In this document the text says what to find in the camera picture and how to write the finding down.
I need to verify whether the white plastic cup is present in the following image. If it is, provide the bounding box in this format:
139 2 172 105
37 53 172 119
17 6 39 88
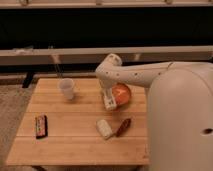
58 78 74 100

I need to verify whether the dark candy bar pack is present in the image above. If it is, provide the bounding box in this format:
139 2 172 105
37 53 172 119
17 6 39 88
35 115 48 139

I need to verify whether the wooden table board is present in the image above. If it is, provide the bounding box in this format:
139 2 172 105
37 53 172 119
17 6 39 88
6 79 148 166

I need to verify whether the orange ceramic bowl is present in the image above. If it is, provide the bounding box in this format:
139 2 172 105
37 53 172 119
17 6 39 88
112 83 131 106

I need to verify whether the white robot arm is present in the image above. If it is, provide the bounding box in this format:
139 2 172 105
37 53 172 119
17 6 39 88
95 54 213 171

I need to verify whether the brown snack wrapper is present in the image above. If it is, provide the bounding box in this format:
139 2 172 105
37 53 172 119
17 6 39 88
116 118 131 137

